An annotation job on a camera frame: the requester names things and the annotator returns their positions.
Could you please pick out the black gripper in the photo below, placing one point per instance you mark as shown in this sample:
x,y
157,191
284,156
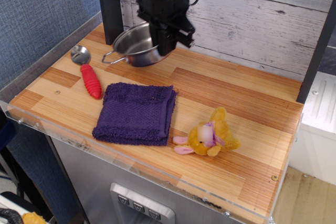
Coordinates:
x,y
168,23

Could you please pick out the stainless steel pot bowl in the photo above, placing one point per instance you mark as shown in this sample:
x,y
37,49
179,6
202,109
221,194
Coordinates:
x,y
136,47

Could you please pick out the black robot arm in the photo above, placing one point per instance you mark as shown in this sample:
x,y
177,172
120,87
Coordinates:
x,y
168,23

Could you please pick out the purple folded towel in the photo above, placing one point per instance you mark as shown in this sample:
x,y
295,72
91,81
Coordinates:
x,y
136,115

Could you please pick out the yellow plush bunny toy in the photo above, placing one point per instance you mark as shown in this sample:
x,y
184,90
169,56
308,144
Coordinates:
x,y
208,138

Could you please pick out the stainless toy fridge cabinet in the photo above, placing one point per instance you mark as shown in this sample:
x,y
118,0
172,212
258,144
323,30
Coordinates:
x,y
91,177

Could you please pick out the clear acrylic edge guard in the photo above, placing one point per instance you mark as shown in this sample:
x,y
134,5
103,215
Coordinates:
x,y
243,190

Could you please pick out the silver dispenser button panel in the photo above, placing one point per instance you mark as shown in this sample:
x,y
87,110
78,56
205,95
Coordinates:
x,y
132,207

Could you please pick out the white toy sink counter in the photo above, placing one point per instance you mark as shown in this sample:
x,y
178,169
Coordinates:
x,y
313,151

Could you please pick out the yellow cloth item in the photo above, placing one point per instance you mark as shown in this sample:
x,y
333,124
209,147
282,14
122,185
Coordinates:
x,y
33,218

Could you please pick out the dark left support post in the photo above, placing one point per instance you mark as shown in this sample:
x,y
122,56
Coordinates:
x,y
112,19

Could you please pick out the dark support post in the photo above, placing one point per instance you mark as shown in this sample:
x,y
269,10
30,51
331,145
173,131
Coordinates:
x,y
316,59
112,19

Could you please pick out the red handled metal scoop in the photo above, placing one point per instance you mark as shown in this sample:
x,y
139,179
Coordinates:
x,y
81,56

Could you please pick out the dark right support post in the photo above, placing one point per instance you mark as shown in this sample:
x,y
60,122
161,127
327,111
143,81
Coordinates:
x,y
316,59

